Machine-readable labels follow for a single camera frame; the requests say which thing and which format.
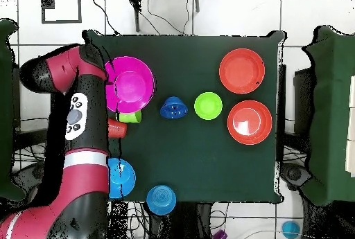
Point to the green cup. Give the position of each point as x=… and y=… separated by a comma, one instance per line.
x=130, y=117

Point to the purple object on floor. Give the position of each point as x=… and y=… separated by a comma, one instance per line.
x=220, y=235

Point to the dark grey floor base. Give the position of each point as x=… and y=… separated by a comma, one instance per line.
x=294, y=175

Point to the neighbouring green cloth table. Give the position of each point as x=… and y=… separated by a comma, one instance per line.
x=332, y=111
x=7, y=111

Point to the small light blue bowl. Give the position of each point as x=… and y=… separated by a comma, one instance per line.
x=161, y=200

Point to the black metal stand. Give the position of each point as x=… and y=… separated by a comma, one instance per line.
x=136, y=14

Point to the large light blue bowl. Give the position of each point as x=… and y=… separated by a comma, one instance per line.
x=124, y=178

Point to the dark green tablecloth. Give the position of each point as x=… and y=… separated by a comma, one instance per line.
x=208, y=161

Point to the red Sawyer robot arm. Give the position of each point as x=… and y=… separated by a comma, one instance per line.
x=83, y=180

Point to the large pink bowl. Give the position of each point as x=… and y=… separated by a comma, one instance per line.
x=130, y=86

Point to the orange cup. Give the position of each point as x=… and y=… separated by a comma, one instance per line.
x=118, y=129

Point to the green bowl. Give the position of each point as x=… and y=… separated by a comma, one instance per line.
x=208, y=106

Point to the large orange bowl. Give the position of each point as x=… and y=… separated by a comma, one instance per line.
x=249, y=122
x=242, y=70

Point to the black table frame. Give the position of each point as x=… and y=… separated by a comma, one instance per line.
x=30, y=139
x=281, y=97

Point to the dark blue bowl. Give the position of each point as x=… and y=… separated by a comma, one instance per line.
x=173, y=108

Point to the light blue bowl on floor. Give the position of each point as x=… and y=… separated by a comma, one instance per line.
x=291, y=229

